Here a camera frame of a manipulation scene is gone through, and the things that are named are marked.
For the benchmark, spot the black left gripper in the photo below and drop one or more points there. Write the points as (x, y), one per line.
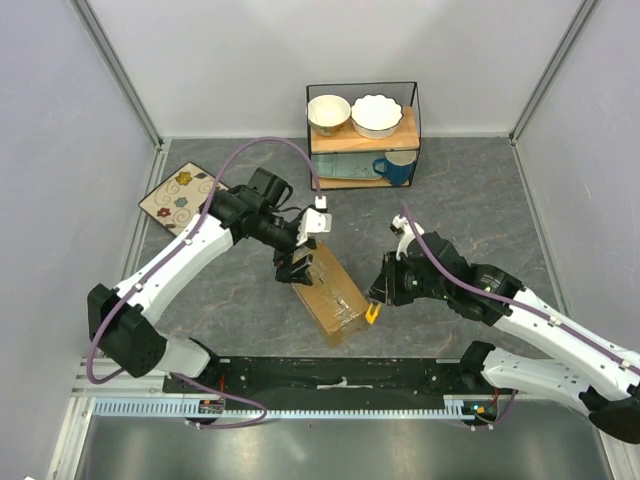
(289, 272)

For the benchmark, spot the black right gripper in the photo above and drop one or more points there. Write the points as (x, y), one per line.
(385, 288)

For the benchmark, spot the yellow utility knife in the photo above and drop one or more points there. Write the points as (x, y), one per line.
(372, 312)

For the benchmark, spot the brown cardboard express box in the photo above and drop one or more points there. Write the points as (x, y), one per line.
(333, 300)

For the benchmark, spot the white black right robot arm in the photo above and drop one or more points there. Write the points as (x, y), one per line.
(581, 370)

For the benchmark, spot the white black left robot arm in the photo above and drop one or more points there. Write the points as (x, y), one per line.
(122, 319)

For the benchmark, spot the pale green rectangular plate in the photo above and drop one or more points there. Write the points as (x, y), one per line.
(346, 166)

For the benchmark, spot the blue mug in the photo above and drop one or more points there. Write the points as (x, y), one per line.
(395, 166)

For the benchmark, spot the floral square coaster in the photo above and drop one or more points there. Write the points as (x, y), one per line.
(175, 201)

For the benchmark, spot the cream ceramic bowl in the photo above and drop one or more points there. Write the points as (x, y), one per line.
(327, 114)

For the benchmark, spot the white scalloped bowl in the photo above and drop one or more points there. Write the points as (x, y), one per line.
(376, 117)

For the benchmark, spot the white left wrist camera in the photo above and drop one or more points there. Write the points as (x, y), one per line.
(315, 223)

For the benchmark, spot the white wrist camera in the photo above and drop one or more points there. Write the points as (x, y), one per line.
(402, 229)
(315, 223)

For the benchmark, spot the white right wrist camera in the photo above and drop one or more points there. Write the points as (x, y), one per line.
(402, 229)

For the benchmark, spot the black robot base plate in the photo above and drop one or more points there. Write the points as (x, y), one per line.
(259, 378)

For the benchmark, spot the grey slotted cable duct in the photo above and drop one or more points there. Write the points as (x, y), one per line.
(316, 405)

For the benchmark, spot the black wire wooden shelf rack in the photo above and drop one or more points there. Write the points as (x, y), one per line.
(406, 137)

